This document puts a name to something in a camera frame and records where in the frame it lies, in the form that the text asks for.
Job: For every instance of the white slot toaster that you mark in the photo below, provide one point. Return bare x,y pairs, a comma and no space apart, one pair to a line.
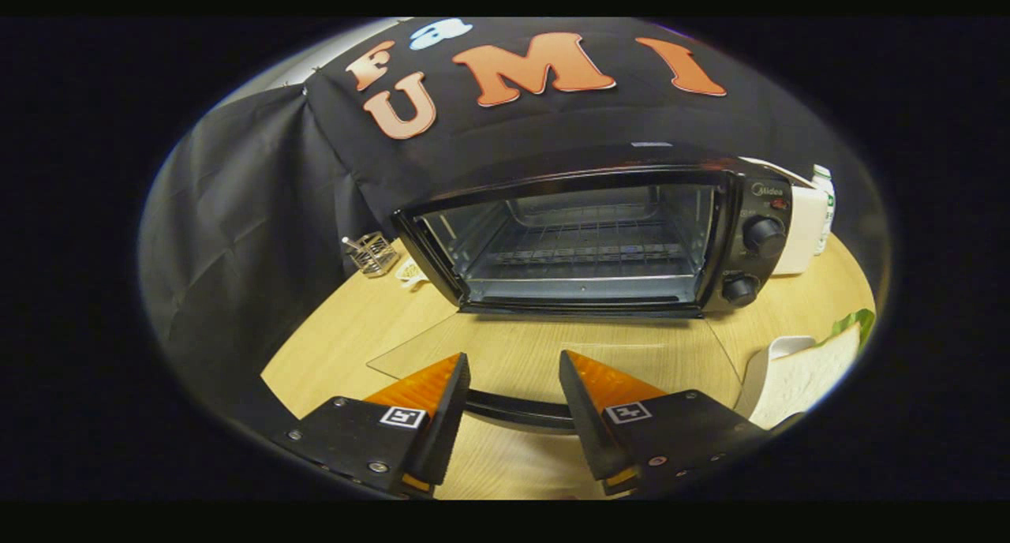
801,235

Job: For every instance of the lettuce sandwich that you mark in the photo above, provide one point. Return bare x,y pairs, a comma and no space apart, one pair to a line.
805,377

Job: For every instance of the white plate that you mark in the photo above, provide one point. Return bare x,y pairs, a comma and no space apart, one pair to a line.
777,346

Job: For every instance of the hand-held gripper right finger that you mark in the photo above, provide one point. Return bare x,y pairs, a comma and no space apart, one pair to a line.
588,432

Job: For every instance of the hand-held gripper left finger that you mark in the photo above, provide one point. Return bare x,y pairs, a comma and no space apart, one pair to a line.
446,425

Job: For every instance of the small white object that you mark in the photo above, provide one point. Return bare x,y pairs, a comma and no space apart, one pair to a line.
410,271

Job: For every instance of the white bottle with green label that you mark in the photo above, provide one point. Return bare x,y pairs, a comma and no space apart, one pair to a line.
824,211

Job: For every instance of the black toaster oven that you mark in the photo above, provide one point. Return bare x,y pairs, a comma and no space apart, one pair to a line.
738,204

